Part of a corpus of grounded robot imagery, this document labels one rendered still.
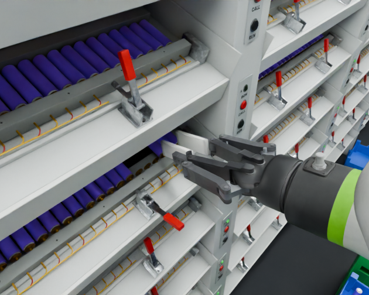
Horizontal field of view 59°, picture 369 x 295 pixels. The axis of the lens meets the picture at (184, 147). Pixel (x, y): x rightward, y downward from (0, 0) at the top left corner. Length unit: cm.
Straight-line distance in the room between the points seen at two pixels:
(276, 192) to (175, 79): 22
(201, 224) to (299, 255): 93
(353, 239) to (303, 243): 129
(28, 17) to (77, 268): 35
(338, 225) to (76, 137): 31
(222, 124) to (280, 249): 111
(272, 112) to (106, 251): 50
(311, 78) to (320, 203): 64
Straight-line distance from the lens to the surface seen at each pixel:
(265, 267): 157
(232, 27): 51
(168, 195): 58
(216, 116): 60
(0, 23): 30
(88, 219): 52
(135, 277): 70
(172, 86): 49
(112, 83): 44
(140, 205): 55
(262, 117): 78
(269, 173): 43
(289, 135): 106
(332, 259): 169
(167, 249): 73
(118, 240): 53
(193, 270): 92
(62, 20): 32
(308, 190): 40
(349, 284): 120
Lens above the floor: 132
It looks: 40 degrees down
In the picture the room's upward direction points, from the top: straight up
